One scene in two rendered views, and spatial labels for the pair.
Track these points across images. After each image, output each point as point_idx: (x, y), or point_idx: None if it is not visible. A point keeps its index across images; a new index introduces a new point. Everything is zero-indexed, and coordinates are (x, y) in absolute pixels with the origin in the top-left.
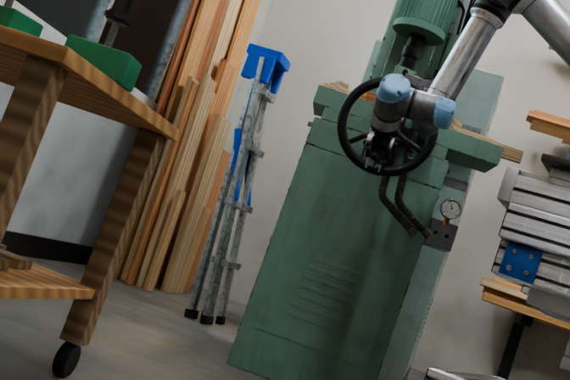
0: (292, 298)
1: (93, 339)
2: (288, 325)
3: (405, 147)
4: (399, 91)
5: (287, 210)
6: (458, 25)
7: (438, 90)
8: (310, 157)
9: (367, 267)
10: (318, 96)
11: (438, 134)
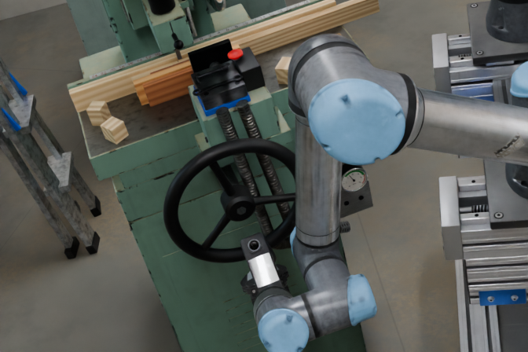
0: (233, 342)
1: None
2: None
3: None
4: (299, 346)
5: (164, 289)
6: None
7: (317, 236)
8: (147, 230)
9: (291, 269)
10: (100, 171)
11: (280, 103)
